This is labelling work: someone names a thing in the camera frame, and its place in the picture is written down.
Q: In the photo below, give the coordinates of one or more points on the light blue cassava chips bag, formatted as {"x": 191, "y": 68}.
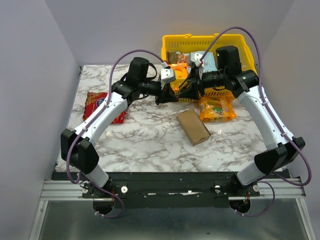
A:
{"x": 209, "y": 63}

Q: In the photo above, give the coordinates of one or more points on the brown cardboard express box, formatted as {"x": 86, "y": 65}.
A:
{"x": 193, "y": 127}

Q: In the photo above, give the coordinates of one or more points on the orange Scrub Daddy sponge box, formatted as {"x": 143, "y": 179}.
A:
{"x": 180, "y": 70}

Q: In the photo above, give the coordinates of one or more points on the yellow utility knife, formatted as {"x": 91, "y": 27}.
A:
{"x": 180, "y": 88}

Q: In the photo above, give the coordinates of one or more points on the orange mango candy bag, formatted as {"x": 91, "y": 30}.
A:
{"x": 216, "y": 110}

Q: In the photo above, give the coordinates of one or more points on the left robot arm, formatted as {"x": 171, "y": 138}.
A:
{"x": 77, "y": 146}

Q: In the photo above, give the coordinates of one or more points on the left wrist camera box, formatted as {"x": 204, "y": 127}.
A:
{"x": 167, "y": 76}

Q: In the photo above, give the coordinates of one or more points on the aluminium frame rail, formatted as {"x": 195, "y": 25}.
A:
{"x": 63, "y": 190}

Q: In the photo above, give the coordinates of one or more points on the yellow plastic shopping basket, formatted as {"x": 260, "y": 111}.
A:
{"x": 187, "y": 43}

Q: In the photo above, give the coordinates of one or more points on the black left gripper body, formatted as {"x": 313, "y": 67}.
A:
{"x": 161, "y": 97}

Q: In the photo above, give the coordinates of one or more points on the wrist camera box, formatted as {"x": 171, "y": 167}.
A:
{"x": 167, "y": 76}
{"x": 195, "y": 58}

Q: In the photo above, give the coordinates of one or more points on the red snack bag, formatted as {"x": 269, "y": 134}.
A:
{"x": 93, "y": 101}

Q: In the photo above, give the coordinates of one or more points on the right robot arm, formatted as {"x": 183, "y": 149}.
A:
{"x": 281, "y": 145}

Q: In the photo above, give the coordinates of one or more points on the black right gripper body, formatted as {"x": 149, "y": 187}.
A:
{"x": 196, "y": 83}

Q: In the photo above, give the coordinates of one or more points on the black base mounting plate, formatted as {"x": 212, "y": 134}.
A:
{"x": 124, "y": 188}

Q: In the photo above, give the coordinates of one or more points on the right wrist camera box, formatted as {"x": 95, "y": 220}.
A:
{"x": 195, "y": 58}

